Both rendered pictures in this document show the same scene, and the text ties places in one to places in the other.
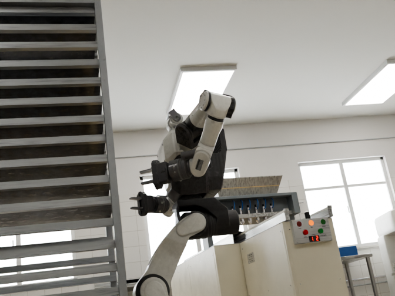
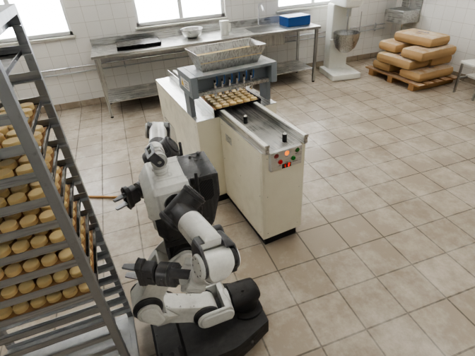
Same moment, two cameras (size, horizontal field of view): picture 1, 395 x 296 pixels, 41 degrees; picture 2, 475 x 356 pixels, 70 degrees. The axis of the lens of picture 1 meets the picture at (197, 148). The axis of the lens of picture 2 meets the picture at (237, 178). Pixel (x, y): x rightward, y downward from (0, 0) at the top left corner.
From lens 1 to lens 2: 1.97 m
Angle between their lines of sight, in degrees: 52
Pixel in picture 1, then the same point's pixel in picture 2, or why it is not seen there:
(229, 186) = (213, 60)
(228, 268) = (208, 138)
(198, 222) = not seen: hidden behind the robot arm
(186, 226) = not seen: hidden behind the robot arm
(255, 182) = (239, 53)
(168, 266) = (160, 289)
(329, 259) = (294, 174)
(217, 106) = (216, 279)
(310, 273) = (276, 188)
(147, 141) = not seen: outside the picture
